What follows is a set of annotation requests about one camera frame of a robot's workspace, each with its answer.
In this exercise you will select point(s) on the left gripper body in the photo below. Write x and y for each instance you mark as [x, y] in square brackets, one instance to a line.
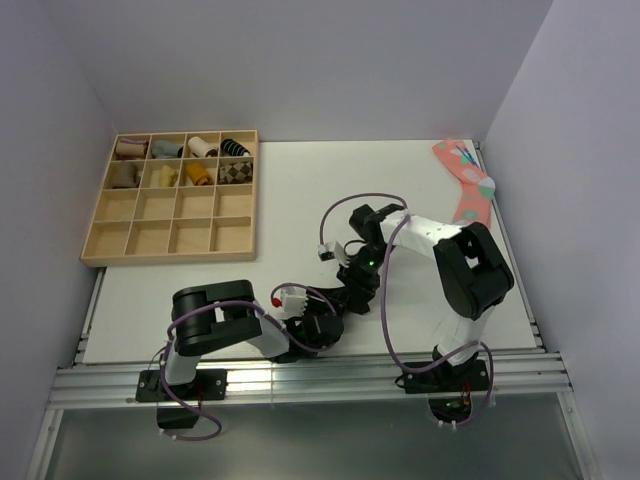
[315, 307]

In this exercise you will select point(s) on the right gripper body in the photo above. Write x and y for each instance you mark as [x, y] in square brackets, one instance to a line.
[364, 268]

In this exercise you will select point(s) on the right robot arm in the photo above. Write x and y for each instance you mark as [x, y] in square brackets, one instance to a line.
[474, 276]

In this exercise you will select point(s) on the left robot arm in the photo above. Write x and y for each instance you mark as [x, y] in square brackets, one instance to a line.
[213, 317]

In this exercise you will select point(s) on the pink patterned sock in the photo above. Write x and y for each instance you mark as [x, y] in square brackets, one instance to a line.
[477, 188]

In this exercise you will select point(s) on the brown checkered rolled sock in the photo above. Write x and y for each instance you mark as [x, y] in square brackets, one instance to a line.
[240, 172]

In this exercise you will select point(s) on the black white striped rolled sock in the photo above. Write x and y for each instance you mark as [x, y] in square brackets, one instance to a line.
[233, 148]

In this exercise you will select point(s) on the mustard yellow rolled sock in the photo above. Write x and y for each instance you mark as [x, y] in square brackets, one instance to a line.
[198, 174]

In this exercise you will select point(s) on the wooden compartment tray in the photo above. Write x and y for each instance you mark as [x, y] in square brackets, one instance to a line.
[182, 224]

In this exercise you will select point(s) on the pale yellow rolled sock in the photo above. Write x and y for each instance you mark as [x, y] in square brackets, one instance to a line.
[165, 177]

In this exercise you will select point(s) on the grey blue rolled sock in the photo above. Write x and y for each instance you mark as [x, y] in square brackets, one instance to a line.
[165, 149]

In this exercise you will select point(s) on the grey brown rolled sock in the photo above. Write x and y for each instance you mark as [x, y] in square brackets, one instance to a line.
[125, 176]

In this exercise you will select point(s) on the beige striped rolled sock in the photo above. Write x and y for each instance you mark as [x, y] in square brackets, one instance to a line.
[131, 148]

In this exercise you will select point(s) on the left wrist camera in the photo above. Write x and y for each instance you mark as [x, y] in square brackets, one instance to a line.
[290, 300]

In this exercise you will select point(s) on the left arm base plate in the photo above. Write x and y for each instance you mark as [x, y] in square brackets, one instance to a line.
[208, 385]

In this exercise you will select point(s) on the aluminium frame rail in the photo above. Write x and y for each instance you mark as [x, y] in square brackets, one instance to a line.
[323, 380]

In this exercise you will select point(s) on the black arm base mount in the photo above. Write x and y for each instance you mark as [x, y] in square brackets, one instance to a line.
[471, 376]

